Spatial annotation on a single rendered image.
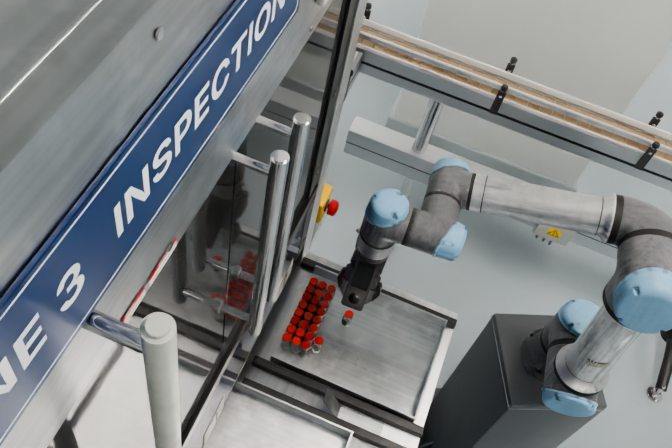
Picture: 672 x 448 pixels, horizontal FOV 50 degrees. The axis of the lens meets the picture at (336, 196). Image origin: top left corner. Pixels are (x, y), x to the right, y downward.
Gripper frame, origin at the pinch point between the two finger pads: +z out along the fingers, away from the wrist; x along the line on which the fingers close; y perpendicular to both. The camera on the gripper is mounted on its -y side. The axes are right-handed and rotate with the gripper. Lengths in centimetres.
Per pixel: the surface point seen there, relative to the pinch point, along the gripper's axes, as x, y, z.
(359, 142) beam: 21, 88, 49
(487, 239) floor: -39, 110, 100
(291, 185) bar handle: 10, -31, -73
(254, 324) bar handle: 10, -37, -47
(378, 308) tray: -5.9, 7.6, 11.5
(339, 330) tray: 0.6, -1.9, 11.5
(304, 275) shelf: 13.6, 8.2, 11.8
